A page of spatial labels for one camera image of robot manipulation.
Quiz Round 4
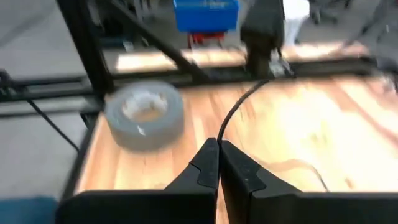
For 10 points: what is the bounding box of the grey duct tape roll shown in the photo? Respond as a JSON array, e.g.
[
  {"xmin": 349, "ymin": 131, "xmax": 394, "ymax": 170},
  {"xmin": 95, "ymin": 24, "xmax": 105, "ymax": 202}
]
[{"xmin": 104, "ymin": 81, "xmax": 186, "ymax": 152}]

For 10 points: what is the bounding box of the red plastic bin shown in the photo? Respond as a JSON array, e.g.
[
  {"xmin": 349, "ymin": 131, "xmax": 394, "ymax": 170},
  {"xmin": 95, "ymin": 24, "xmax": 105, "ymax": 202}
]
[{"xmin": 187, "ymin": 32, "xmax": 226, "ymax": 48}]

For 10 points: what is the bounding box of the silver mounting plate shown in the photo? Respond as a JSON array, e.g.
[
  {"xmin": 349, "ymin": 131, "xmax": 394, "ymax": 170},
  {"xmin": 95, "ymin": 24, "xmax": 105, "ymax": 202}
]
[{"xmin": 269, "ymin": 57, "xmax": 294, "ymax": 78}]

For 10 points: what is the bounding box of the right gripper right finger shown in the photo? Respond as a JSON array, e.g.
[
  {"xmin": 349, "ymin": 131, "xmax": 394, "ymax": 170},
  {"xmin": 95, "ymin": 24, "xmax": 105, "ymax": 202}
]
[{"xmin": 219, "ymin": 140, "xmax": 398, "ymax": 224}]

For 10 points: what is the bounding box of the blue container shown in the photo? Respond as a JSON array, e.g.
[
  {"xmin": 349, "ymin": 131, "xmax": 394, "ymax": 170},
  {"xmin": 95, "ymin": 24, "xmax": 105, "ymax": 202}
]
[{"xmin": 0, "ymin": 195, "xmax": 59, "ymax": 224}]

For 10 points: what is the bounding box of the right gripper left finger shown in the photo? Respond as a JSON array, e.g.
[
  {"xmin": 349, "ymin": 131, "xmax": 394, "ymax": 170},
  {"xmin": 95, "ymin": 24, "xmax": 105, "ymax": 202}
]
[{"xmin": 55, "ymin": 137, "xmax": 220, "ymax": 224}]

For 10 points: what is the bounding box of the blue plastic bin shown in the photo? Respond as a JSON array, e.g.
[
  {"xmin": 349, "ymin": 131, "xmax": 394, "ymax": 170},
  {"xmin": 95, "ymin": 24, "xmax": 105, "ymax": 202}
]
[{"xmin": 173, "ymin": 0, "xmax": 240, "ymax": 34}]

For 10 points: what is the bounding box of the thin dark cord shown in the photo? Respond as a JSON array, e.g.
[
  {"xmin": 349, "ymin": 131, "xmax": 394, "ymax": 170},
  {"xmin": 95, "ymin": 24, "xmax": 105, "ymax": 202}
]
[{"xmin": 216, "ymin": 79, "xmax": 330, "ymax": 191}]

